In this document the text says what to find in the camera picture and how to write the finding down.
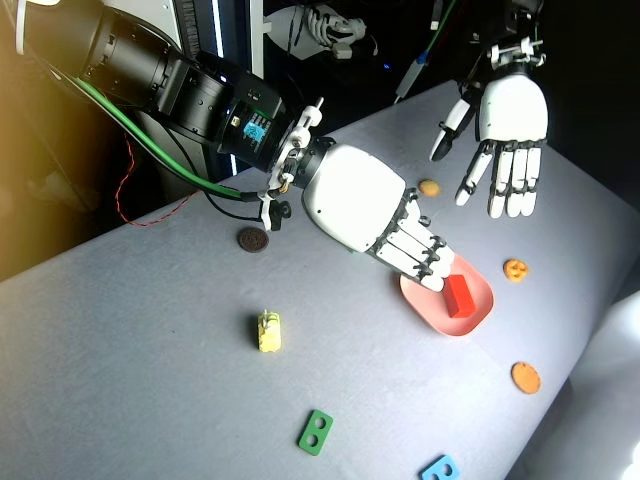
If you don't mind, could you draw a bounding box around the orange round cookie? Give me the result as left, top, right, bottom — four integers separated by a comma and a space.
510, 361, 542, 396

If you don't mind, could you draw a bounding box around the thick green cable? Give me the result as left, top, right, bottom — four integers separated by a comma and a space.
73, 77, 262, 202

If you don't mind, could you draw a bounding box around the red block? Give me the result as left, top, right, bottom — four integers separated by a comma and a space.
444, 274, 476, 319

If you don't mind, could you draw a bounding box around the white spare robot hand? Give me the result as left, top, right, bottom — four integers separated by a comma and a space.
267, 2, 369, 62

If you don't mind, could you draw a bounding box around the grey table cloth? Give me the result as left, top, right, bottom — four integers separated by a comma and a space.
0, 79, 640, 480

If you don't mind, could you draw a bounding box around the blue toy piece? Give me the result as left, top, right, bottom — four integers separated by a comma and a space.
418, 454, 462, 480

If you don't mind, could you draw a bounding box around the thin red cable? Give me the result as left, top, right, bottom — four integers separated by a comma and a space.
114, 134, 201, 227

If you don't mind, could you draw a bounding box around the orange pretzel cookie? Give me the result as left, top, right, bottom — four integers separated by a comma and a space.
502, 258, 530, 284

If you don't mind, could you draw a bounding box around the robot body with blue lights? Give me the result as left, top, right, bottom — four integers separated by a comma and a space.
132, 0, 266, 184

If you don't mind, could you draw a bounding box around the grey cable adapter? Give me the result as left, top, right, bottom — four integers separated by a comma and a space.
393, 52, 432, 105

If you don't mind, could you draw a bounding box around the dark chocolate cookie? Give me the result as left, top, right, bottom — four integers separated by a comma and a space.
237, 227, 270, 254

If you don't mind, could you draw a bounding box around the green cable with blue plug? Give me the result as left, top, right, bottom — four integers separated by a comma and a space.
423, 0, 459, 57

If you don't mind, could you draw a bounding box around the green block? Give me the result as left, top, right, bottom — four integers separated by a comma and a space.
297, 409, 335, 457

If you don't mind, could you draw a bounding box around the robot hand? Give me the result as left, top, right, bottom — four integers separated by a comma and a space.
429, 73, 550, 219
302, 144, 457, 294

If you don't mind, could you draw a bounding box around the yellow toy car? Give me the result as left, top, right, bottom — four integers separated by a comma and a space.
257, 309, 283, 354

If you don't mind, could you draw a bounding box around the pink oval bowl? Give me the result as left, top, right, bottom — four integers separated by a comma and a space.
398, 252, 495, 337

